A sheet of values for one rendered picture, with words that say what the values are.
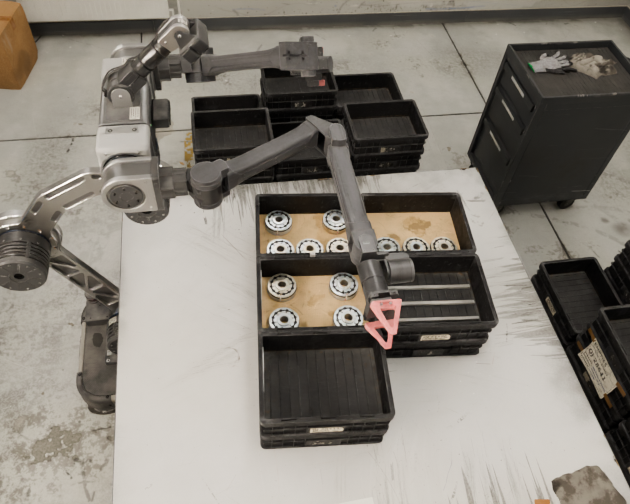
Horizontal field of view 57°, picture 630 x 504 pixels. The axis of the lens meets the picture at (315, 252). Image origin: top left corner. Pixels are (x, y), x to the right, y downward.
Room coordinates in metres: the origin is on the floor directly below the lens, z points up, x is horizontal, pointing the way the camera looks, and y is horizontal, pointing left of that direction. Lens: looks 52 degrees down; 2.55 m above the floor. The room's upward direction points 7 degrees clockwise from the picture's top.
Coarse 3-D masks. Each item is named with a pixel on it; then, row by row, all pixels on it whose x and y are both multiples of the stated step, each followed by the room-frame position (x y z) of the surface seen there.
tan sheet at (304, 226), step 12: (264, 216) 1.48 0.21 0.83; (300, 216) 1.50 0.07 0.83; (312, 216) 1.51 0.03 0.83; (264, 228) 1.42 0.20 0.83; (300, 228) 1.44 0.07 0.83; (312, 228) 1.44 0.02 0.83; (264, 240) 1.36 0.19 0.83; (288, 240) 1.37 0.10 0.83; (300, 240) 1.38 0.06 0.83; (324, 240) 1.39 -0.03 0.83; (264, 252) 1.30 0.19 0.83
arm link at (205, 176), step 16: (304, 128) 1.26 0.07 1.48; (320, 128) 1.25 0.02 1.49; (272, 144) 1.18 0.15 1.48; (288, 144) 1.19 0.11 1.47; (304, 144) 1.22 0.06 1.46; (320, 144) 1.26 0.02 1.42; (240, 160) 1.11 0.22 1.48; (256, 160) 1.11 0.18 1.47; (272, 160) 1.14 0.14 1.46; (192, 176) 1.00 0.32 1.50; (208, 176) 1.01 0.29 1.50; (224, 176) 1.04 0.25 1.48; (240, 176) 1.07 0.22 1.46; (224, 192) 1.04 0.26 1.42; (208, 208) 0.99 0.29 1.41
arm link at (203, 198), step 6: (186, 174) 1.06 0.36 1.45; (186, 180) 1.02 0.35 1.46; (192, 186) 1.00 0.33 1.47; (192, 192) 1.01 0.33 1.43; (198, 192) 0.98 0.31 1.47; (204, 192) 0.99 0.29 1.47; (210, 192) 0.99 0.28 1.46; (216, 192) 1.00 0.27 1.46; (198, 198) 0.99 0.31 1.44; (204, 198) 0.99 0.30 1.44; (210, 198) 0.99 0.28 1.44; (216, 198) 1.00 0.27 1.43; (198, 204) 0.98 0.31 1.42; (204, 204) 0.99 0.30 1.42; (210, 204) 0.99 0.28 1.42
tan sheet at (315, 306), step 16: (304, 288) 1.16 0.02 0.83; (320, 288) 1.17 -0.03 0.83; (272, 304) 1.08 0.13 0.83; (288, 304) 1.09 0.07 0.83; (304, 304) 1.10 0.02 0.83; (320, 304) 1.10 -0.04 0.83; (336, 304) 1.11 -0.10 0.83; (352, 304) 1.12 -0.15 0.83; (304, 320) 1.03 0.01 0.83; (320, 320) 1.04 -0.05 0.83
